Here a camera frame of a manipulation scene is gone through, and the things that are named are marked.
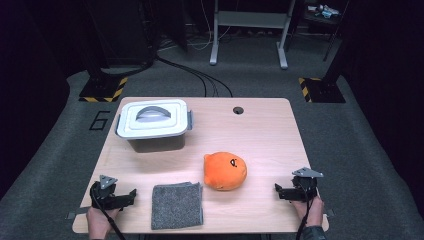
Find storage box with white lid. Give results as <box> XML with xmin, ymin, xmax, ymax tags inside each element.
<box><xmin>114</xmin><ymin>98</ymin><xmax>194</xmax><ymax>154</ymax></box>

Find dark side table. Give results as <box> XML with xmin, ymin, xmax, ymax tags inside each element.
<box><xmin>289</xmin><ymin>0</ymin><xmax>350</xmax><ymax>63</ymax></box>

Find white metal desk frame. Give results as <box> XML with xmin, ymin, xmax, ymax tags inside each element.
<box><xmin>209</xmin><ymin>0</ymin><xmax>297</xmax><ymax>70</ymax></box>

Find grey towel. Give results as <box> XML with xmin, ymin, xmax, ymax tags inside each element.
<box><xmin>150</xmin><ymin>181</ymin><xmax>204</xmax><ymax>231</ymax></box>

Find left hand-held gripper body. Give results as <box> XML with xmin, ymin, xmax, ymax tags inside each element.
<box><xmin>89</xmin><ymin>174</ymin><xmax>118</xmax><ymax>211</ymax></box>

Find striped black stand base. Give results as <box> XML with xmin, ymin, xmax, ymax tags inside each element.
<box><xmin>78</xmin><ymin>76</ymin><xmax>129</xmax><ymax>103</ymax></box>
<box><xmin>298</xmin><ymin>77</ymin><xmax>347</xmax><ymax>104</ymax></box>

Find orange plush toy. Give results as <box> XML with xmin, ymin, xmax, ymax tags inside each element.
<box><xmin>203</xmin><ymin>151</ymin><xmax>248</xmax><ymax>192</ymax></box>

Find person's left hand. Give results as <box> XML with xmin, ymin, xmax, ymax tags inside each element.
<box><xmin>86</xmin><ymin>205</ymin><xmax>121</xmax><ymax>239</ymax></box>

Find black equipment cabinet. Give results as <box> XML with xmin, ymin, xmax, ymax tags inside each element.
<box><xmin>88</xmin><ymin>0</ymin><xmax>158</xmax><ymax>68</ymax></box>

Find pale small clutter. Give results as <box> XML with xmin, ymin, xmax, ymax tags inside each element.
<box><xmin>306</xmin><ymin>3</ymin><xmax>341</xmax><ymax>19</ymax></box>

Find black floor cables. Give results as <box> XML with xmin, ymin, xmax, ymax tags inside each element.
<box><xmin>99</xmin><ymin>54</ymin><xmax>234</xmax><ymax>98</ymax></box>

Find right hand-held gripper cable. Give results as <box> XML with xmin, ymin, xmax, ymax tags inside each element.
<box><xmin>295</xmin><ymin>181</ymin><xmax>313</xmax><ymax>240</ymax></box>

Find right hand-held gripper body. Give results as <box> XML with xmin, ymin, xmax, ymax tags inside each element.
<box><xmin>292</xmin><ymin>166</ymin><xmax>324</xmax><ymax>203</ymax></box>

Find person's right hand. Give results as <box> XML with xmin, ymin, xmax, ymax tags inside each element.
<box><xmin>292</xmin><ymin>196</ymin><xmax>325</xmax><ymax>228</ymax></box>

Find white floor cables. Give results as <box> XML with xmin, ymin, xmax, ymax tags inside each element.
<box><xmin>158</xmin><ymin>0</ymin><xmax>233</xmax><ymax>52</ymax></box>

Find left hand-held gripper cable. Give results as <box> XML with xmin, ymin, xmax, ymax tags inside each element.
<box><xmin>91</xmin><ymin>191</ymin><xmax>127</xmax><ymax>240</ymax></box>

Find hand-held gripper cable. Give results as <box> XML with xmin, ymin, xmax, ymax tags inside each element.
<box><xmin>295</xmin><ymin>181</ymin><xmax>313</xmax><ymax>240</ymax></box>
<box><xmin>91</xmin><ymin>191</ymin><xmax>127</xmax><ymax>240</ymax></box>

